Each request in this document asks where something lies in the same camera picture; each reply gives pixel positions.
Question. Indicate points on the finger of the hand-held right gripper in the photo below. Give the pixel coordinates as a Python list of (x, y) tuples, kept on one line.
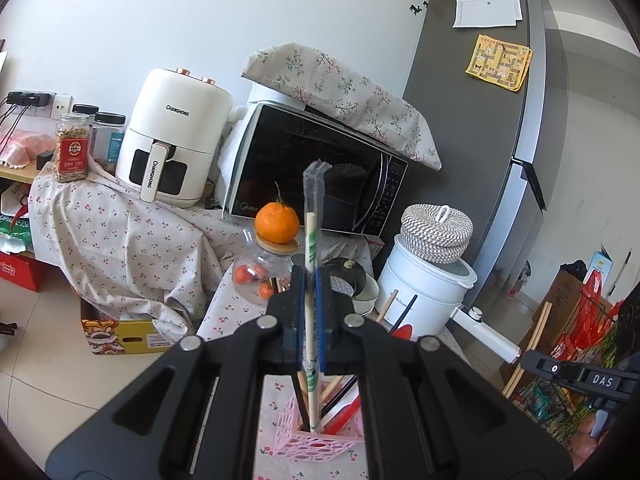
[(552, 367)]

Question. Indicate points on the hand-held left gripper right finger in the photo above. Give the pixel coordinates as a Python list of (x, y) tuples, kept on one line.
[(322, 320)]

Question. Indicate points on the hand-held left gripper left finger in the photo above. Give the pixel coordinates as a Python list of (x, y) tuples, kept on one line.
[(298, 320)]

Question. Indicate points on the plastic chopsticks packet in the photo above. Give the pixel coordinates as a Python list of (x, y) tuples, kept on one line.
[(314, 240)]

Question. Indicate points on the pink perforated plastic basket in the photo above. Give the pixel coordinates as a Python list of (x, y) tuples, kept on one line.
[(320, 447)]

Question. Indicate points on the brown cardboard box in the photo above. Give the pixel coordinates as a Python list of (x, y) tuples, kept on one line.
[(560, 305)]

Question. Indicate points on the glass jar with bamboo lid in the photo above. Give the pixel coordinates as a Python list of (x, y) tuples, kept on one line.
[(260, 265)]

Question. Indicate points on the red plastic bag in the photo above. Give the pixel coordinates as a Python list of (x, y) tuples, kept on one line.
[(592, 310)]

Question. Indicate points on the cherry print tablecloth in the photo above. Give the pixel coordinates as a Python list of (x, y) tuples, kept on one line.
[(225, 310)]

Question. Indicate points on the dark chopstick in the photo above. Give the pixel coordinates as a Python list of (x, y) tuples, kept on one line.
[(406, 312)]

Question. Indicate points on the orange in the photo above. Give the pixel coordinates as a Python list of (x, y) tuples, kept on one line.
[(276, 222)]

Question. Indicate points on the white electric pot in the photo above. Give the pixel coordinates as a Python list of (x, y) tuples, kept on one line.
[(425, 280)]

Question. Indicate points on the blue white box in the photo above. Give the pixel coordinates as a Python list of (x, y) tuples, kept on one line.
[(600, 265)]

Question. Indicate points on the woven grey white basket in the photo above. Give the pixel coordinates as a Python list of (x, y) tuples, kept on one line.
[(435, 235)]

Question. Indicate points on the black microwave oven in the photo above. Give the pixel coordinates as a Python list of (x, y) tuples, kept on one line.
[(300, 150)]

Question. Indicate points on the cherry print cloth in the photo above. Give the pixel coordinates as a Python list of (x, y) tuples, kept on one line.
[(110, 230)]

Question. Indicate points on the white air fryer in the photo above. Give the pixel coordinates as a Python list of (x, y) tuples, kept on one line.
[(175, 125)]

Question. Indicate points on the floral print cloth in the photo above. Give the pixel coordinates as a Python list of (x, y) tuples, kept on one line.
[(350, 90)]

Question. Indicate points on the grey refrigerator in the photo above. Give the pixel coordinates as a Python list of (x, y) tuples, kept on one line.
[(475, 135)]

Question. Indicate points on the black lidded jar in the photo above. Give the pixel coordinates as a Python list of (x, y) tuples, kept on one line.
[(107, 140), (85, 109)]

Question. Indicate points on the nut jar with red label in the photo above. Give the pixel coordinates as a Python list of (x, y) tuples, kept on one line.
[(72, 152)]

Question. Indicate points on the green white bag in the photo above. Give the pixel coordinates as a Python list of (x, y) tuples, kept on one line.
[(15, 232)]

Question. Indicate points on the yellow printed paper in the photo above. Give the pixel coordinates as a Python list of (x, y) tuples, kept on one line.
[(500, 62)]

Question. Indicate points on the white paper sheet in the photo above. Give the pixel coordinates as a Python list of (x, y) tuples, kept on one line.
[(487, 7)]

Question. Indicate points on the white wall socket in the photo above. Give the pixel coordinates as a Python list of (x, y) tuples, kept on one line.
[(61, 106)]

